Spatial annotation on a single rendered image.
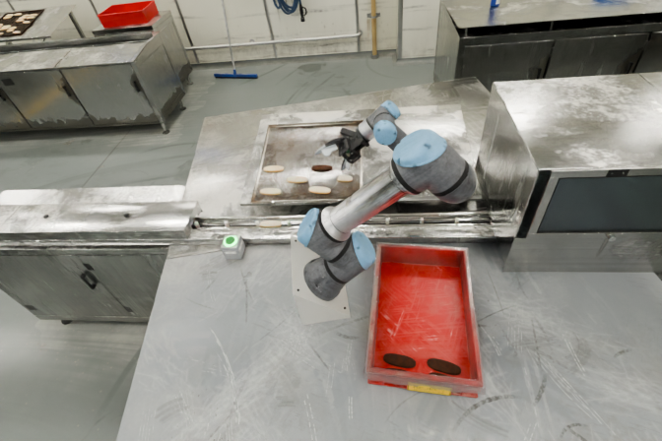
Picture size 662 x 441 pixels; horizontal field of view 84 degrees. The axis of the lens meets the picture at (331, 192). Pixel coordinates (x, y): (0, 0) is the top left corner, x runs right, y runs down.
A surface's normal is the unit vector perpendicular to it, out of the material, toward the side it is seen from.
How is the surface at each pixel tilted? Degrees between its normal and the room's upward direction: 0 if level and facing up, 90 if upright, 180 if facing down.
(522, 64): 90
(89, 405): 0
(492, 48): 90
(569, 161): 0
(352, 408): 0
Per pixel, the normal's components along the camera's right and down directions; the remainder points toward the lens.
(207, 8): -0.08, 0.68
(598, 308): -0.11, -0.73
